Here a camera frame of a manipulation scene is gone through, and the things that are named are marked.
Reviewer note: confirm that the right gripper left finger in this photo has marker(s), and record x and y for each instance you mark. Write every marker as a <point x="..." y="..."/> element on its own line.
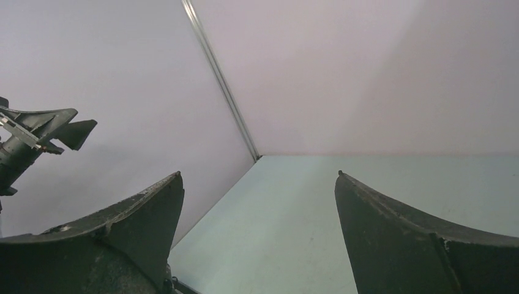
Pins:
<point x="123" y="248"/>

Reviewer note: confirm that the left aluminium frame post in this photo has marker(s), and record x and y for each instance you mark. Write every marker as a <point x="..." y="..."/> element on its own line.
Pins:
<point x="207" y="49"/>

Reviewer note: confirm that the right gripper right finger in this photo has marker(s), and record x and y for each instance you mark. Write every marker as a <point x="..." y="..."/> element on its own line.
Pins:
<point x="396" y="248"/>

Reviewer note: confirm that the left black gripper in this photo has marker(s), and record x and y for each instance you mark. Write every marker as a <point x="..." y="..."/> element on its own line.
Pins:
<point x="31" y="135"/>

